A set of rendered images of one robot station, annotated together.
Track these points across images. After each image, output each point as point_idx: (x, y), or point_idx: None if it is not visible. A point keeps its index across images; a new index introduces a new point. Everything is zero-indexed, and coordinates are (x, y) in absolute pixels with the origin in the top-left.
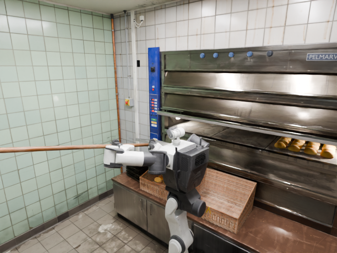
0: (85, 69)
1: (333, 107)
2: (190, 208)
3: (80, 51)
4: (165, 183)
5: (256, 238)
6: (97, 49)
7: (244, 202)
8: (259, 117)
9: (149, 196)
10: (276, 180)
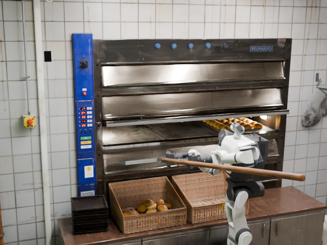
0: None
1: (269, 86)
2: (259, 190)
3: None
4: (238, 178)
5: (257, 210)
6: None
7: (219, 194)
8: (221, 104)
9: (146, 233)
10: None
